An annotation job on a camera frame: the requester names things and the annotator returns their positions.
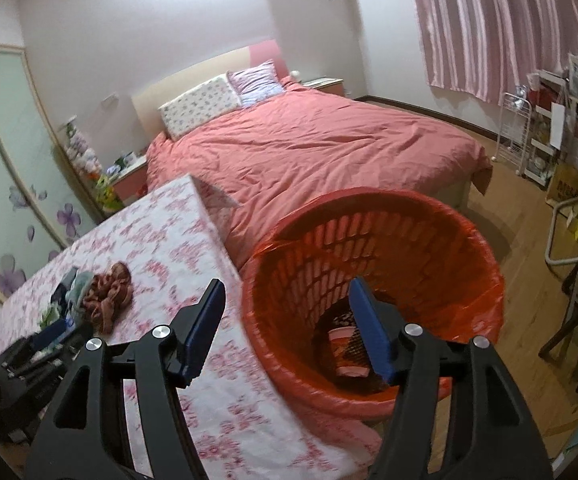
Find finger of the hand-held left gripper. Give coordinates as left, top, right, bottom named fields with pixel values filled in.
left=33, top=320, right=94, bottom=356
left=0, top=342, right=70, bottom=378

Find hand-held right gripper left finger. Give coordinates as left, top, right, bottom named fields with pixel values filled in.
left=24, top=278, right=227, bottom=480

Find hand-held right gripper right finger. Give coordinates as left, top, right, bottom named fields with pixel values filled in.
left=347, top=276, right=555, bottom=480

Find orange paper cup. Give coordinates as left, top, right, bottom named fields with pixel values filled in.
left=328, top=326, right=370, bottom=378

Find dark blue packet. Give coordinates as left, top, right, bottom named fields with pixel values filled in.
left=51, top=267, right=77, bottom=311

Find teal wrapper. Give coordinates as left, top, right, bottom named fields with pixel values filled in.
left=66, top=271, right=94, bottom=321

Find dark patterned scrunchie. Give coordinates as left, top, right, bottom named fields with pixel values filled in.
left=83, top=261, right=134, bottom=333

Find red plastic basket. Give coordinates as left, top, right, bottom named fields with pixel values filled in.
left=241, top=187, right=506, bottom=423

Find pink floral tablecloth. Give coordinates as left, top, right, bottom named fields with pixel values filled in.
left=0, top=174, right=385, bottom=480

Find pink nightstand with mug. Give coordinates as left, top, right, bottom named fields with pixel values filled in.
left=111, top=155, right=150, bottom=206

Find glass wardrobe with purple flowers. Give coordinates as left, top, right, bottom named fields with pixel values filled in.
left=0, top=45, right=104, bottom=306

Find hanging plush toys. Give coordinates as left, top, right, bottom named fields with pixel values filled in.
left=61, top=117, right=122, bottom=216

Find pink duvet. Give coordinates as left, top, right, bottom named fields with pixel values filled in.
left=146, top=82, right=494, bottom=271

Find white tubular stand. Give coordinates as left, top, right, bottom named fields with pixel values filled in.
left=544, top=195, right=578, bottom=266

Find white floral pillow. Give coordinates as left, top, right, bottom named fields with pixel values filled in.
left=159, top=74, right=242, bottom=142

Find brown paper bag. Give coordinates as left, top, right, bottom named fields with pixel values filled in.
left=546, top=160, right=578, bottom=206

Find cream and pink headboard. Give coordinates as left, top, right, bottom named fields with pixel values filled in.
left=131, top=37, right=290, bottom=148

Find pink striped pillow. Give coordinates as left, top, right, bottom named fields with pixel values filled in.
left=228, top=59, right=286, bottom=108

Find white trolley cart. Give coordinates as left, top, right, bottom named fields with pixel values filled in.
left=522, top=70, right=578, bottom=191

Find pink satin curtain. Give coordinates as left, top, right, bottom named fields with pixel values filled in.
left=404, top=0, right=578, bottom=106

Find white wire rack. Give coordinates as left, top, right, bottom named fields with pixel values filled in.
left=494, top=91, right=532, bottom=176

